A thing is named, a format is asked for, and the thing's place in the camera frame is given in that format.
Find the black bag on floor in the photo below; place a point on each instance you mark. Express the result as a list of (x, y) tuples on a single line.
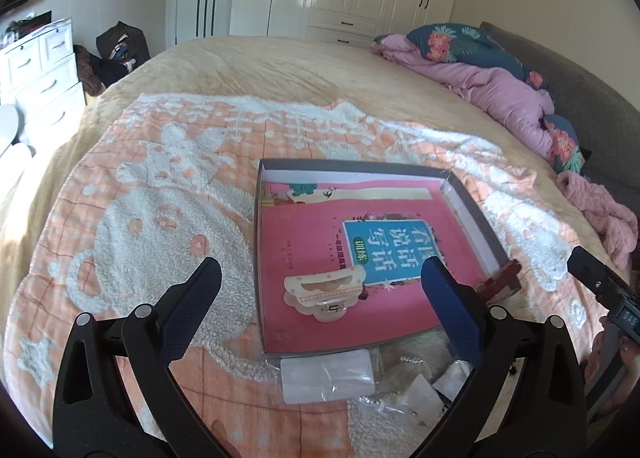
[(122, 49)]

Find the pink quilt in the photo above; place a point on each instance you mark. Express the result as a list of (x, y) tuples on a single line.
[(516, 106)]

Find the dark red hair clip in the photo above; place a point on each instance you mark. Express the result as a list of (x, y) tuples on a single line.
[(502, 283)]

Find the small clear plastic pouch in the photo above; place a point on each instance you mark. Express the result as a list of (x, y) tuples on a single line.
[(409, 396)]

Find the white drawer dresser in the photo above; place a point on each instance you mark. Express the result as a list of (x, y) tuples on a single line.
[(39, 78)]

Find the blue floral pillow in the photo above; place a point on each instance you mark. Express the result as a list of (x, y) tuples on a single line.
[(459, 43)]

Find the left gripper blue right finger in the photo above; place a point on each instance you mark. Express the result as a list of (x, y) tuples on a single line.
[(458, 308)]

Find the pink book blue label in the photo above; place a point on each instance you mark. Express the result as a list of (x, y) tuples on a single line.
[(320, 248)]

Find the clear plastic jewelry bag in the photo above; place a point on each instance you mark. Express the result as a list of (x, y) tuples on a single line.
[(326, 378)]

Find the right hand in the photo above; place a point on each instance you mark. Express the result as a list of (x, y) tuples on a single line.
[(611, 370)]

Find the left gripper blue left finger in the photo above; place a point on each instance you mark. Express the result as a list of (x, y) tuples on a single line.
[(183, 308)]

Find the beige hair claw clip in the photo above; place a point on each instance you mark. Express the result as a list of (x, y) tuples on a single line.
[(325, 296)]

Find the beige bed cover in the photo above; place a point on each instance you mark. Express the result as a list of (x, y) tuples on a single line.
[(281, 70)]

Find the white curved vanity table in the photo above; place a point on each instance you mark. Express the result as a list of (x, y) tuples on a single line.
[(15, 155)]

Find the grey shallow cardboard tray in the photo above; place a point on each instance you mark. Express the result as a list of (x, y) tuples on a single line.
[(370, 257)]

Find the pink knitted garment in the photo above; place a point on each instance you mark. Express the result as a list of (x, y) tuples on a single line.
[(615, 223)]

